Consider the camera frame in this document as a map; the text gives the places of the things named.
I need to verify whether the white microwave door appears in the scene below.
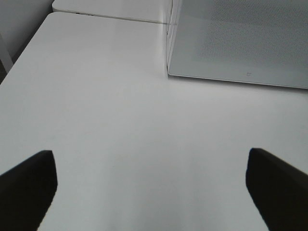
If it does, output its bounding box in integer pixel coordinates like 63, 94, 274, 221
168, 0, 308, 89

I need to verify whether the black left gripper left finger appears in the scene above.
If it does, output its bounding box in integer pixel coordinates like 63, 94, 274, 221
0, 150, 58, 231

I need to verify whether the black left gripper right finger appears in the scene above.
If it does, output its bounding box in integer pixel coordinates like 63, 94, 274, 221
245, 148, 308, 231

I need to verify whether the white table leg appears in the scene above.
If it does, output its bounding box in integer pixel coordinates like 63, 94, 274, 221
0, 35, 13, 73

